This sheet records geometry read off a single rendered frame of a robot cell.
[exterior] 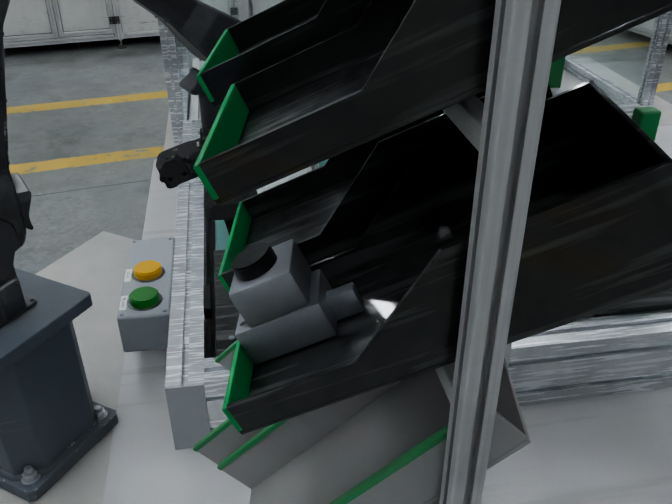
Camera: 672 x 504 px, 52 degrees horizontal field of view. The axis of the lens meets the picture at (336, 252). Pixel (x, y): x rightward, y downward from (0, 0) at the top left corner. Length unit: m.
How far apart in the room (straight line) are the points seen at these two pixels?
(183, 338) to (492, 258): 0.63
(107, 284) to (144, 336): 0.27
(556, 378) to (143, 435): 0.53
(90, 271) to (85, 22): 5.01
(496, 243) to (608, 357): 0.65
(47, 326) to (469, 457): 0.51
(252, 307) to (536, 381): 0.56
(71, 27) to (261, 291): 5.80
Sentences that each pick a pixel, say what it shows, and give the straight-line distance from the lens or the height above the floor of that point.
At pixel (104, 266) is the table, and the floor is 0.86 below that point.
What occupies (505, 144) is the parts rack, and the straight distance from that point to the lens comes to 0.30.
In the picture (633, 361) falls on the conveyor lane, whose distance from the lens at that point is 0.99.
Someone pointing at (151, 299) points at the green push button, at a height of 0.97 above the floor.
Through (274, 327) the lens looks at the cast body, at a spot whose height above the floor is 1.23.
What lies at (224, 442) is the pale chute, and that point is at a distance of 0.67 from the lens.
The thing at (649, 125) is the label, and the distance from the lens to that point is 0.54.
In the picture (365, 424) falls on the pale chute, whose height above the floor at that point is 1.09.
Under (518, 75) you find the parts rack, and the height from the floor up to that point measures 1.42.
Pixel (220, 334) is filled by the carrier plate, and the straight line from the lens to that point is 0.88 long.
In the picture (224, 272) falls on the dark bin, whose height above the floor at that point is 1.21.
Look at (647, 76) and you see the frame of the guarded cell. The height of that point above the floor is 0.97.
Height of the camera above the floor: 1.51
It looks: 31 degrees down
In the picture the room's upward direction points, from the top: straight up
